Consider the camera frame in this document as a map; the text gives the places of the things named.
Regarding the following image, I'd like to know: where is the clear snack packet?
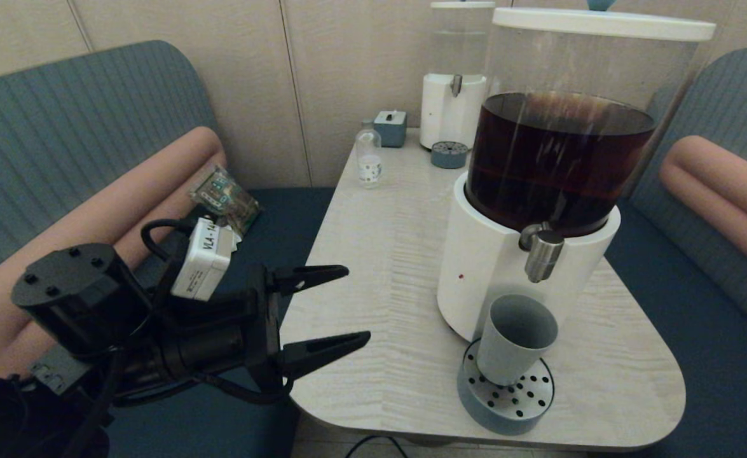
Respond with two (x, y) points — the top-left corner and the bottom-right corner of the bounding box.
(189, 165), (263, 237)

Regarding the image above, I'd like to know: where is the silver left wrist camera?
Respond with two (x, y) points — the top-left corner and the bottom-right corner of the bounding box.
(170, 217), (236, 302)

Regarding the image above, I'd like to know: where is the small clear plastic bottle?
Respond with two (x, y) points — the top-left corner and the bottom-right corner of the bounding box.
(355, 120), (383, 189)

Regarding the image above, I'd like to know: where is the small water beverage dispenser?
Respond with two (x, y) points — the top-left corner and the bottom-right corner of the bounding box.
(420, 6), (496, 151)

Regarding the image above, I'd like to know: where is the ribbed grey-blue sofa backrest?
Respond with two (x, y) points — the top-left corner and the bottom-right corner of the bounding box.
(0, 40), (221, 287)
(627, 48), (747, 347)

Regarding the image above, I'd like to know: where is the black floor cable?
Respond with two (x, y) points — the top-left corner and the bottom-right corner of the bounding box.
(346, 435), (408, 458)

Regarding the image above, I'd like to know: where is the grey-blue square box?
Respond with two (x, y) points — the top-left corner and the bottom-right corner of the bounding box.
(373, 109), (408, 148)

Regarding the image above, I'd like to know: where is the large tea beverage dispenser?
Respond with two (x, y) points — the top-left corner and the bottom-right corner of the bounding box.
(437, 24), (698, 347)

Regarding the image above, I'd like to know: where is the large round perforated drip tray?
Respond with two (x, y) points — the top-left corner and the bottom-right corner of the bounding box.
(457, 337), (556, 436)

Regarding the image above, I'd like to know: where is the large white dispenser lid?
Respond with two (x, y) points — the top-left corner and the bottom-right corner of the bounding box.
(493, 0), (717, 42)

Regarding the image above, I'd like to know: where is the dark blue sofa seat cushion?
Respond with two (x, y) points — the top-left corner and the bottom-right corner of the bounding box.
(103, 187), (336, 458)
(593, 200), (747, 458)

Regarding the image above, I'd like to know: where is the small round perforated drip tray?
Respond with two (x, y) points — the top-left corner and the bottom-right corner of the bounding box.
(431, 141), (469, 169)

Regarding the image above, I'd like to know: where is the black left wrist camera cable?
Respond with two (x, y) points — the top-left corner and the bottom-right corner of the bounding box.
(140, 219), (197, 263)

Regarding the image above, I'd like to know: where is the pink cylindrical sofa bolster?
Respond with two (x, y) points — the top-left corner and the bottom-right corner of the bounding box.
(0, 126), (228, 382)
(659, 135), (747, 284)

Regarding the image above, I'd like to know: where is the large steel dispenser tap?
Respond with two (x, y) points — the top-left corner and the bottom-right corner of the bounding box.
(519, 222), (565, 284)

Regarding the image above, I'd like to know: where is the grey-blue plastic cup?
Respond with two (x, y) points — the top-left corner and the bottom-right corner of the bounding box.
(477, 293), (559, 387)

